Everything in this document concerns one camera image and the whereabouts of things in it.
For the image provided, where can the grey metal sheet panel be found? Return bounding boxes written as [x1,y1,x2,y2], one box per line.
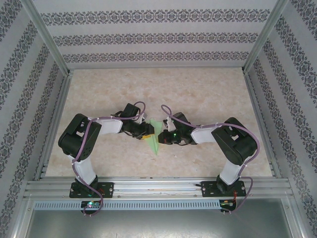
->
[23,209,298,238]

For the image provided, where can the aluminium frame post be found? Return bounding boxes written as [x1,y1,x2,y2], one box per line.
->
[23,0,74,76]
[242,0,292,75]

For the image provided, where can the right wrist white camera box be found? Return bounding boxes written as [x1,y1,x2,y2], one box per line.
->
[162,116,174,131]

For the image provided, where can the aluminium side rail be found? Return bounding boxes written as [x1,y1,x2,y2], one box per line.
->
[34,70,74,181]
[243,70,282,179]

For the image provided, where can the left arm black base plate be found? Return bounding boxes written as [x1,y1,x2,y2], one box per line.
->
[69,181,115,199]

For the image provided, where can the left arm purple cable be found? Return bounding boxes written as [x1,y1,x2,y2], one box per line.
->
[71,101,147,218]

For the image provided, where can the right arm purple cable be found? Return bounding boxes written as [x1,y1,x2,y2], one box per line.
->
[160,104,261,215]

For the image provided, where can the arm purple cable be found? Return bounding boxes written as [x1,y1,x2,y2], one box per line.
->
[71,101,147,218]
[160,104,261,215]

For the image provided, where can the aluminium frame bar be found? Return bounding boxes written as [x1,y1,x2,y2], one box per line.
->
[284,197,308,238]
[9,195,34,238]

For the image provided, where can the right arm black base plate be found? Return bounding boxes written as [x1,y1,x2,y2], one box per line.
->
[201,180,247,198]

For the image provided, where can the aluminium mounting rail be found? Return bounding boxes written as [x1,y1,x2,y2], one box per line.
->
[23,176,291,199]

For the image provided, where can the grey slotted cable duct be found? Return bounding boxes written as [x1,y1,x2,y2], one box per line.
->
[33,200,221,210]

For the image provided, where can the green paper sheet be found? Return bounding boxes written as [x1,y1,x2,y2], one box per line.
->
[145,118,165,156]

